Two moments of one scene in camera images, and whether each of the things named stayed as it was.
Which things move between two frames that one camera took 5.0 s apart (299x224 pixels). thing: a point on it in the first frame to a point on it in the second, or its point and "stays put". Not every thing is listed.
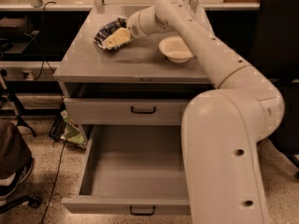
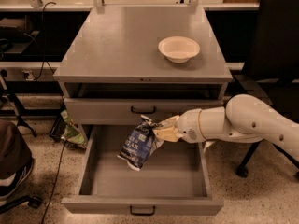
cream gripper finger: (118, 38) to (167, 133)
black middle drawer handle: (143, 111) stays put
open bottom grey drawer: (132, 170) stays put
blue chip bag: (113, 35) to (138, 143)
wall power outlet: (28, 75) stays put
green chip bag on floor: (72, 133) stays put
